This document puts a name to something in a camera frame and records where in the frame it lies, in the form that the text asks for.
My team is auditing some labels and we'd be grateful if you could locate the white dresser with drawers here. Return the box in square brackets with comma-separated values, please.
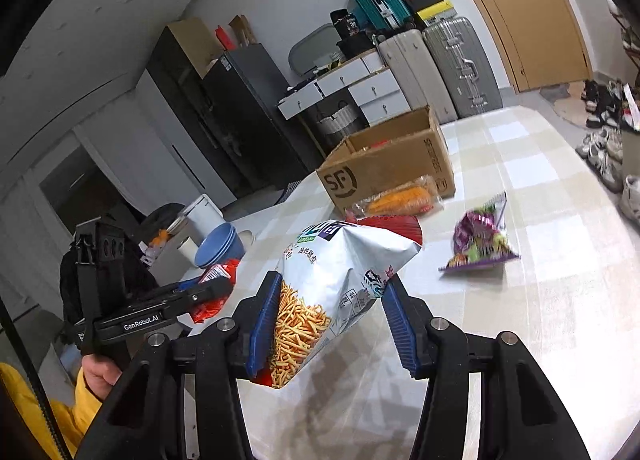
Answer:
[277, 52, 414, 141]

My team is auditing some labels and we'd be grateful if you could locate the pink purple candy bag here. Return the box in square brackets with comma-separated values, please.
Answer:
[439, 192, 522, 273]

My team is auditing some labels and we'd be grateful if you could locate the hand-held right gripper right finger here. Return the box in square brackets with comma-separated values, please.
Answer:
[382, 275, 591, 460]

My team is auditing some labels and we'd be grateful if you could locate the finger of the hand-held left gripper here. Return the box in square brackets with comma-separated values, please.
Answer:
[150, 276, 234, 315]

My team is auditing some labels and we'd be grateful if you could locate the large flat cardboard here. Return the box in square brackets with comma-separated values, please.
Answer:
[167, 18, 224, 78]

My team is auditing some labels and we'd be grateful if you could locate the person's left forearm yellow sleeve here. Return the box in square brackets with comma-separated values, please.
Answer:
[0, 362, 104, 460]

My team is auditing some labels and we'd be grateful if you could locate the orange snack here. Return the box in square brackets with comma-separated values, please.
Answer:
[350, 175, 444, 219]

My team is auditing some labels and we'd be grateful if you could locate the silver suitcase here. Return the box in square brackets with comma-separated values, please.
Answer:
[422, 16, 504, 119]

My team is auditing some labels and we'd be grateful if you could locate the dark grey fridge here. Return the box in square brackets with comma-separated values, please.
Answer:
[200, 44, 326, 191]

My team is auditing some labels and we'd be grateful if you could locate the dark tall cabinet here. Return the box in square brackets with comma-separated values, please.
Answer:
[145, 27, 242, 208]

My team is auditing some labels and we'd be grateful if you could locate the white cup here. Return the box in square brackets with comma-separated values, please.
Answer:
[177, 236, 201, 261]

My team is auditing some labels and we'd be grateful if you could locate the white suitcase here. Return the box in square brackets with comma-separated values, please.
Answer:
[377, 30, 459, 123]

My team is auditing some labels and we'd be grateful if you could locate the wooden door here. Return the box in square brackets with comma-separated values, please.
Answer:
[434, 0, 594, 93]

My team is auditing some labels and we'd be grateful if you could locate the white kettle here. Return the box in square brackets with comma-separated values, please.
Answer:
[180, 194, 226, 245]

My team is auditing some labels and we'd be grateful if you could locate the grey door mat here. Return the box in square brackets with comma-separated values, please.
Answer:
[542, 82, 577, 104]

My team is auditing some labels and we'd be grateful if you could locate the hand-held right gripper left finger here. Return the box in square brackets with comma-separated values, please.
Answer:
[75, 270, 284, 460]

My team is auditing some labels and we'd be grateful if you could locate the white fries snack bag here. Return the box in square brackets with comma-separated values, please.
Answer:
[267, 221, 421, 389]

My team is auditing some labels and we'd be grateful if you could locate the woven laundry basket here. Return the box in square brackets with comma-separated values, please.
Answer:
[312, 102, 369, 151]

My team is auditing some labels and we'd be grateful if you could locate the black storage box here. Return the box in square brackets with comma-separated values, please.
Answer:
[336, 34, 376, 58]

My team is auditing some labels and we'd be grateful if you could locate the brown cardboard box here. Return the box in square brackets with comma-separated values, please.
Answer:
[316, 106, 457, 217]

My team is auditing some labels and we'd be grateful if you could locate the white sneakers pair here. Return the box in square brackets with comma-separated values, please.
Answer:
[575, 127, 640, 227]

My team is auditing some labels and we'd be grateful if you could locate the small red snack packet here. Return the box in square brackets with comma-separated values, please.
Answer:
[192, 259, 241, 323]

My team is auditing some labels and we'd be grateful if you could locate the oval mirror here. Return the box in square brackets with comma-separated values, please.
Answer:
[288, 24, 346, 76]

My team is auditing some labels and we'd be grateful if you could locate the pile of dark shoes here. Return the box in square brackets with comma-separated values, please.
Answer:
[579, 78, 627, 129]

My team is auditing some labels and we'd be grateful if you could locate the person's left hand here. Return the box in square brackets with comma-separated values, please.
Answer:
[80, 354, 124, 399]

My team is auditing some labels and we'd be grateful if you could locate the stack of blue bowls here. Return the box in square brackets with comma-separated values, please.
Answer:
[195, 222, 245, 269]

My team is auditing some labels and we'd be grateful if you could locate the black printed bag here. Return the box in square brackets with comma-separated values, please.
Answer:
[330, 10, 361, 38]

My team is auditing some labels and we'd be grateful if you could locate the wooden shoe rack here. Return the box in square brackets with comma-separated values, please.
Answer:
[606, 0, 640, 68]

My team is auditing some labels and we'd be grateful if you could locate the brown cardboard sheet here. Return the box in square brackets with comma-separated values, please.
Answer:
[229, 14, 256, 48]

